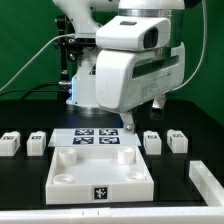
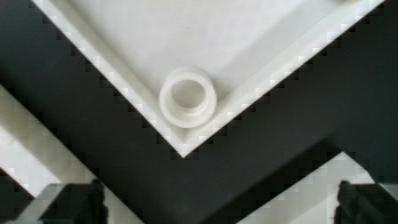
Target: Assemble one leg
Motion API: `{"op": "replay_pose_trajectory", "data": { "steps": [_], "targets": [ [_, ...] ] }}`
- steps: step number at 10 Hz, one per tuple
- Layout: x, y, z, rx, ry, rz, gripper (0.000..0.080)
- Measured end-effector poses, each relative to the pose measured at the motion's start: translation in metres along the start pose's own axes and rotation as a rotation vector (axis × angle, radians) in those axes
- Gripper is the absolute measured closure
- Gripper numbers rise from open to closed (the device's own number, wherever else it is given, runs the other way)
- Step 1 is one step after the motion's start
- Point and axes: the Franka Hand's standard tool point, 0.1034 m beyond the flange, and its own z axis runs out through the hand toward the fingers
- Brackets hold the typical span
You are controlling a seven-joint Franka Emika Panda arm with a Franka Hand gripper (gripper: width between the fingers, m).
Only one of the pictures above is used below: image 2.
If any white square tabletop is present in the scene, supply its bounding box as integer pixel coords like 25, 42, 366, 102
32, 0, 384, 155

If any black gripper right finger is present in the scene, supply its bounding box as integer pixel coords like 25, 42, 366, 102
334, 181, 398, 224

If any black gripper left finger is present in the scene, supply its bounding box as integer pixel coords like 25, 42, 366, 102
16, 180, 108, 224

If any white L-shaped obstacle fence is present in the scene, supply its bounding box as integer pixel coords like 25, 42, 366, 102
0, 86, 375, 224

